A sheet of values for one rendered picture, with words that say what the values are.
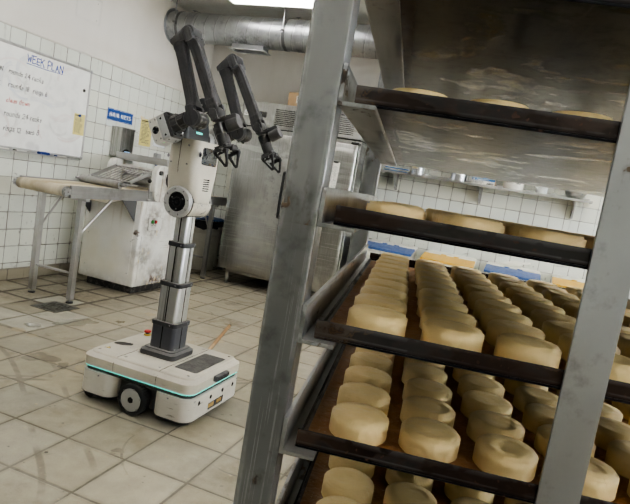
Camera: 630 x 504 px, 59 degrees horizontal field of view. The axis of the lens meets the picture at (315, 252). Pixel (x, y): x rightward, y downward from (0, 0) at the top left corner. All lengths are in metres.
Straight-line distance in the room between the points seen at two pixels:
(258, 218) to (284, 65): 2.09
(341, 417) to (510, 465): 0.14
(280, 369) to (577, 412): 0.22
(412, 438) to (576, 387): 0.13
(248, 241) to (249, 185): 0.61
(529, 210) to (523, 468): 6.04
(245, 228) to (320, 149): 5.82
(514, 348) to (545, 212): 6.04
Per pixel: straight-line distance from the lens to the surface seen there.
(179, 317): 2.99
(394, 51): 0.62
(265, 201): 6.13
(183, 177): 2.83
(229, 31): 6.47
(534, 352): 0.47
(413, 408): 0.54
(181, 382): 2.77
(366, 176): 1.03
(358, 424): 0.48
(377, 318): 0.45
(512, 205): 6.49
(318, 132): 0.42
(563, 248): 0.44
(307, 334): 0.45
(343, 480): 0.59
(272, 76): 7.31
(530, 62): 0.62
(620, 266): 0.45
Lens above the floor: 1.24
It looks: 7 degrees down
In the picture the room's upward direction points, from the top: 10 degrees clockwise
